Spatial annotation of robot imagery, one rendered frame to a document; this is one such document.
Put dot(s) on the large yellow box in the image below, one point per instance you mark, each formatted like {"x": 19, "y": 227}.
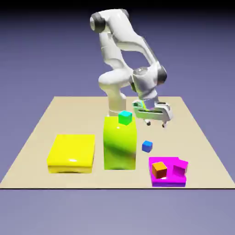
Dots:
{"x": 70, "y": 153}

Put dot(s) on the small magenta cube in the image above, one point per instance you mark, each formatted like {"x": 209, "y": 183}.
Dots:
{"x": 180, "y": 168}

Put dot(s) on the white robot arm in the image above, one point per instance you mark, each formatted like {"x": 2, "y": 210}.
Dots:
{"x": 117, "y": 55}

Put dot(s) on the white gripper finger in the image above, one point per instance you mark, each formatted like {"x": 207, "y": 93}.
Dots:
{"x": 148, "y": 122}
{"x": 163, "y": 124}

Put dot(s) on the large lime green box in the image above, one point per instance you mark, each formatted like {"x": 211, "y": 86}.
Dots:
{"x": 119, "y": 145}

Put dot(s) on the small blue cube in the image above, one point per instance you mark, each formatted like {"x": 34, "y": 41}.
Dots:
{"x": 146, "y": 146}

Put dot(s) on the small green cube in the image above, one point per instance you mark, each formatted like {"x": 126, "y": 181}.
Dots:
{"x": 125, "y": 117}

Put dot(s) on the large magenta box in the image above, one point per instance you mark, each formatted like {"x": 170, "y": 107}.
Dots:
{"x": 168, "y": 180}

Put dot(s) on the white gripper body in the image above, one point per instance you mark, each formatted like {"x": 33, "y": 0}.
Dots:
{"x": 156, "y": 113}

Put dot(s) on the small orange cube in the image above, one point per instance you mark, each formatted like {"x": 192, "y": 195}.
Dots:
{"x": 159, "y": 169}

